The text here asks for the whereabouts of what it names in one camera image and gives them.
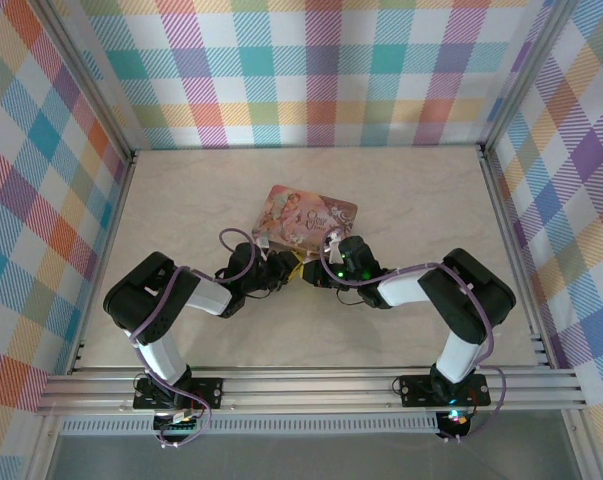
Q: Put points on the aluminium frame post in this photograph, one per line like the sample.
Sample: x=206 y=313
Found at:
x=91 y=80
x=526 y=80

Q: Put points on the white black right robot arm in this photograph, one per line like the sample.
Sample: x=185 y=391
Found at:
x=471 y=295

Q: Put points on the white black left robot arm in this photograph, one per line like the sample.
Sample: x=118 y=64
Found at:
x=151 y=300

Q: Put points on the pink storybook print box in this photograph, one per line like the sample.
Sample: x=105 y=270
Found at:
x=291 y=215

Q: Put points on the aluminium side rail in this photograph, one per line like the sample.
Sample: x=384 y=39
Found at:
x=116 y=210
x=511 y=220

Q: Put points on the wide aluminium base rail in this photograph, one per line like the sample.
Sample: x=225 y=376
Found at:
x=306 y=390

